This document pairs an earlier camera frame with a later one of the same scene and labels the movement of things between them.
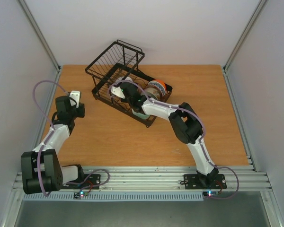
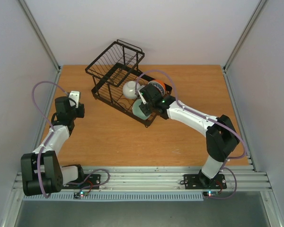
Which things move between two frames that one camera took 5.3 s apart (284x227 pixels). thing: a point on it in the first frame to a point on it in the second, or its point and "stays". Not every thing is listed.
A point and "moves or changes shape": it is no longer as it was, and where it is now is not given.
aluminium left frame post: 29,15 stays
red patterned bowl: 154,92 moves or changes shape
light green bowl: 142,116 stays
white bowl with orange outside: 160,84 stays
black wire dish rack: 119,82 stays
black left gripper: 82,113 stays
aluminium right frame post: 261,4 stays
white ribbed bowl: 127,78 moves or changes shape
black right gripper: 127,89 to 145,109
